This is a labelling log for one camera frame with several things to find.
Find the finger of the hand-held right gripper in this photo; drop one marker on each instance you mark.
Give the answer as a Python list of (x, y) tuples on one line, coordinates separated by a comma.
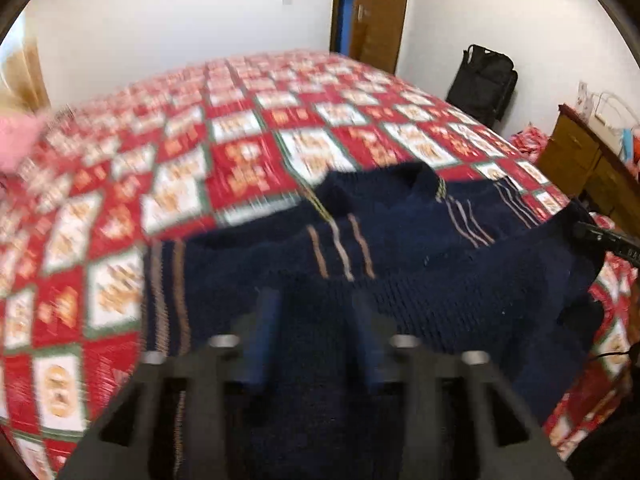
[(600, 236)]

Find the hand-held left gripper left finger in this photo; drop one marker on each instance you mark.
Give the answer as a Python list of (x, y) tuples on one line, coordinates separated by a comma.
[(262, 335)]

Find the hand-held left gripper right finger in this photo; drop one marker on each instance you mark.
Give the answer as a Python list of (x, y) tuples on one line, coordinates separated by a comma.
[(371, 345)]

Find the navy knitted patterned sweater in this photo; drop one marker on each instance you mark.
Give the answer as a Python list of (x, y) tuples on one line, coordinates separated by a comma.
[(400, 240)]

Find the brown wooden dresser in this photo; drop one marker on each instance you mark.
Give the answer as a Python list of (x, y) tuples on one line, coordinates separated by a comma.
[(575, 160)]

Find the blue box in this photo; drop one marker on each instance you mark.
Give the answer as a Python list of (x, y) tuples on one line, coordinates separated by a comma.
[(627, 144)]

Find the red striped gift bag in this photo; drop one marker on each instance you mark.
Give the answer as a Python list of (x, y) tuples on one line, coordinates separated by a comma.
[(530, 142)]

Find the white paper bag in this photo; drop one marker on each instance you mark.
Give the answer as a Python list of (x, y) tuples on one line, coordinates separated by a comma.
[(607, 110)]

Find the red printed bed blanket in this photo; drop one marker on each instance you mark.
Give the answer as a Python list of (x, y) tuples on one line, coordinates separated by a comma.
[(200, 160)]

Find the pink quilt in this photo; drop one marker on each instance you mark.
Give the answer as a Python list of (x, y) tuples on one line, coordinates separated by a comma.
[(17, 140)]

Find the brown wooden door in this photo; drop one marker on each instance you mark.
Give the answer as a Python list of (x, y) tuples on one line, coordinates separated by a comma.
[(380, 10)]

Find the yellow patterned curtain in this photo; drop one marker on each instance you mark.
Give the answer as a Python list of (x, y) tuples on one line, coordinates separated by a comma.
[(22, 75)]

